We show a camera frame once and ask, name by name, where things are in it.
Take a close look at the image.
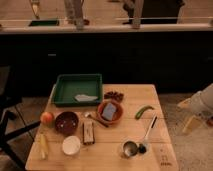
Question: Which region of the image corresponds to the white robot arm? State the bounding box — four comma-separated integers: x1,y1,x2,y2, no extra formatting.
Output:
189,83,213,118

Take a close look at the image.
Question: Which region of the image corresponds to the white crumpled paper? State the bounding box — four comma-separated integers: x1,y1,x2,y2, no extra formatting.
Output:
74,94,98,102

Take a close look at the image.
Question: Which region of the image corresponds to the metal measuring cup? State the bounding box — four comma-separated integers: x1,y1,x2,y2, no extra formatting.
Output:
122,141,138,158

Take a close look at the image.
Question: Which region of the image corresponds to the white paper cup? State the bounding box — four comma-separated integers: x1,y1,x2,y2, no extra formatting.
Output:
62,136,81,156

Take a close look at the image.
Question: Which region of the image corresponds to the dark red grapes bunch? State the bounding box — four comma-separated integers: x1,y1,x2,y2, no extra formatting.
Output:
104,91,124,102

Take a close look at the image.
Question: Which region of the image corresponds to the blue sponge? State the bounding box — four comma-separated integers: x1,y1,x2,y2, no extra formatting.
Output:
102,103,116,121

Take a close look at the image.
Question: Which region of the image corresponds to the orange bowl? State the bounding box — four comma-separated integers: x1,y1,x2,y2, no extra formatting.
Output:
97,100,123,125

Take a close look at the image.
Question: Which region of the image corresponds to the green plastic tray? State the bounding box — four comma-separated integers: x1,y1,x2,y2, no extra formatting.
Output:
51,74,103,107

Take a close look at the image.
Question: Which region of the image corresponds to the brown rectangular block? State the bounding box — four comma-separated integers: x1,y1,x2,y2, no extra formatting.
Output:
83,121,95,145

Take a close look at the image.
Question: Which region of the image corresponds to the dark brown bowl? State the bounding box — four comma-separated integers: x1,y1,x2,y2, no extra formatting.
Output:
55,111,79,136

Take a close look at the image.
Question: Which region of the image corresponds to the red apple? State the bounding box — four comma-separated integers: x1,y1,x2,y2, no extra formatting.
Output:
40,112,54,125

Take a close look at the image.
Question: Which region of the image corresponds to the black and white ladle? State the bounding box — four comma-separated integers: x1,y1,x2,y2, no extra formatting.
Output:
138,116,157,154

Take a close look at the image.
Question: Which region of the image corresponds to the green item on counter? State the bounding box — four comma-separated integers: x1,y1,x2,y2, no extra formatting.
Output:
29,20,59,26

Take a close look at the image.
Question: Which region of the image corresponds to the black chair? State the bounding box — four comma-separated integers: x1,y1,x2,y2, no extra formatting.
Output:
0,65,42,171

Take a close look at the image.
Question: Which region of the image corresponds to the wooden handled spoon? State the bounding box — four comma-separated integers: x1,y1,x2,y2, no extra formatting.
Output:
83,112,109,127

